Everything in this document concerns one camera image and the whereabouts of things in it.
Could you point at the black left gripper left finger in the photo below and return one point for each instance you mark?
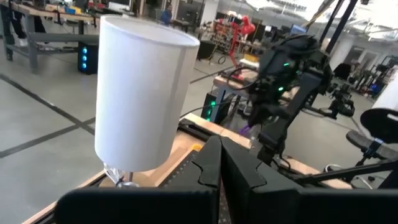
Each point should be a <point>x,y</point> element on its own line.
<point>140,205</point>

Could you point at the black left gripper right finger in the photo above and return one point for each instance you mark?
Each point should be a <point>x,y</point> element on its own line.
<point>280,205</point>

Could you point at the purple spiral coil tie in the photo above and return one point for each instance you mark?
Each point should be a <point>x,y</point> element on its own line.
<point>245,131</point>

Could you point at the yellow crayon box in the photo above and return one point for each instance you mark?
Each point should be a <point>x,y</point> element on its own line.
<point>196,146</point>

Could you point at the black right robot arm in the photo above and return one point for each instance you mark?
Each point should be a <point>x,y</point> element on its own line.
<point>298,102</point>

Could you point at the wooden background table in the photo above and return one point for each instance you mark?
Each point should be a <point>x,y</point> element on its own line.
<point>230,82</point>

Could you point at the computer tower green lights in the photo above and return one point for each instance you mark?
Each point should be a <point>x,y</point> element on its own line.
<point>211,109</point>

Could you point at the blue computer monitor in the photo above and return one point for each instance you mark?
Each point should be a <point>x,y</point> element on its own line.
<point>298,29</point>

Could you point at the red parts rack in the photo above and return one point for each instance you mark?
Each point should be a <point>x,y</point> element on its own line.
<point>222,34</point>

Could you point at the white cylindrical cup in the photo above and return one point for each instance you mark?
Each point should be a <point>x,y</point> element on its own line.
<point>143,93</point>

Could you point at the black stool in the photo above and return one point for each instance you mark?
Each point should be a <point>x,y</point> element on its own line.
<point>379,124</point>

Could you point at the person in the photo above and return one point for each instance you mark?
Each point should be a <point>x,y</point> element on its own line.
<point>18,28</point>
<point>167,17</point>

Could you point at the computer tower blue lights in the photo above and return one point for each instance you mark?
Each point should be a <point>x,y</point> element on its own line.
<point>90,62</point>

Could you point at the grey metal workbench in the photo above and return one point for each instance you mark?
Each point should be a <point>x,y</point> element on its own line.
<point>62,37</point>

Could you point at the black camera tripod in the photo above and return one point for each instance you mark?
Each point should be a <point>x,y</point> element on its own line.
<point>342,105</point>

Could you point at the black aluminium table frame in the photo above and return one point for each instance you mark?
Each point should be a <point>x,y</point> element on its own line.
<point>196,130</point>

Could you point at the black gantry post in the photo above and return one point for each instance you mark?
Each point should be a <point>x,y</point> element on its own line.
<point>340,25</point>

